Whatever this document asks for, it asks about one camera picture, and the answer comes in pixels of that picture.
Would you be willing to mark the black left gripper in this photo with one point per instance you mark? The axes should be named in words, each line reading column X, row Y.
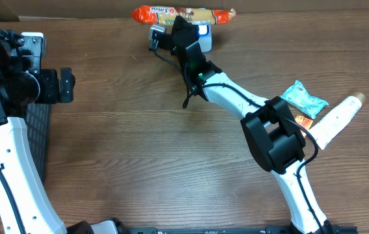
column 66, row 84

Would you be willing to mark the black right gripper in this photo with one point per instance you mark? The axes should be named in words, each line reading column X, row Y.
column 183, row 29

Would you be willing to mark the spaghetti pasta packet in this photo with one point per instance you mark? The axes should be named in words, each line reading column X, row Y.
column 165, row 15

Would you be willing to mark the teal snack packet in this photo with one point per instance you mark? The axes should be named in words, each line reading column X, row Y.
column 298, row 96

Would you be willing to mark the small orange snack packet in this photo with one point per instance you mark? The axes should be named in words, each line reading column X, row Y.
column 305, row 122

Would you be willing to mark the white tube gold cap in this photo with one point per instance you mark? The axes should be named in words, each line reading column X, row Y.
column 337, row 119

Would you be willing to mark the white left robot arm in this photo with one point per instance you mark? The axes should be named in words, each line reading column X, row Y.
column 24, row 204

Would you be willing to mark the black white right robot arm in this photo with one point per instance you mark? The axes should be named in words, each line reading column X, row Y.
column 274, row 139

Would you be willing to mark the white barcode scanner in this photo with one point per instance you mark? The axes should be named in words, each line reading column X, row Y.
column 205, row 37

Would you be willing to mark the dark grey plastic basket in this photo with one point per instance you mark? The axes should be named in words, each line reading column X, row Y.
column 37, row 121

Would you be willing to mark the black mounting rail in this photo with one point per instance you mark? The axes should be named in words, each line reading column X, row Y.
column 153, row 230

